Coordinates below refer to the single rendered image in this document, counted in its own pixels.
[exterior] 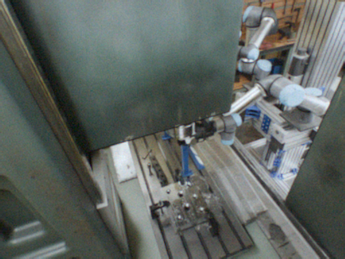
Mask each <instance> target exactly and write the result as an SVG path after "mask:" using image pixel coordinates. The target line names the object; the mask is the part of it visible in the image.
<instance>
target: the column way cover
mask: <svg viewBox="0 0 345 259"><path fill-rule="evenodd" d="M91 157H92V168H93V174H94V176H95V177H96V180H97V182H98V185H99V186H100V188H101V190H102V193H103V195H104V202H105V203H103V204H101V203H99V205H98V206H97V211H98V213H99V214H100V216H101V218H102V220H103V221H104V224H105V225H106V227H107V229H109V231H110V232H111V234H112V235H113V237H114V239H115V241H116V242H117V244H118V245H119V247H120V249H121V250H122V253H123V255H124V254H126V253H128V252H129V248H128V245H127V238H126V234H125V227H124V224H123V218H122V212H121V207H120V204H119V196H118V193H117V188H116V186H115V184H114V181H113V175H112V173H111V170H110V169H109V167H108V163H107V160H106V155H105V153H104V151H103V149H100V150H97V151H93V152H91Z"/></svg>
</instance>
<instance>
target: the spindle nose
mask: <svg viewBox="0 0 345 259"><path fill-rule="evenodd" d="M196 127H197V122H193V123H190V124H187V125H182V126H181V127H175V128H173V129H170V130H166V132H167V134H168V135H170V136H171V137H173V138H186V137H189V136H190V135H192V134H193V133H195V130H196Z"/></svg>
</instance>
